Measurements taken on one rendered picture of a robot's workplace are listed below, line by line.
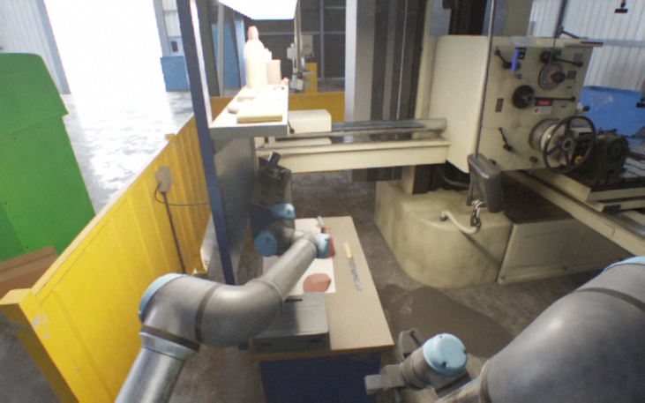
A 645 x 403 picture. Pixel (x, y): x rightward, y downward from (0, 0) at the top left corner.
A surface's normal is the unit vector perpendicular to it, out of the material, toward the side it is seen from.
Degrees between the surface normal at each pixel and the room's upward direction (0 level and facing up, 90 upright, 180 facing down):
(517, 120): 90
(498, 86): 90
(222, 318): 50
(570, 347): 44
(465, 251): 90
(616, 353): 38
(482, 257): 90
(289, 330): 0
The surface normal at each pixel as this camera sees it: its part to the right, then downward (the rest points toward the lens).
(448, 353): 0.18, -0.64
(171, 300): -0.15, -0.58
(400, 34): 0.15, 0.45
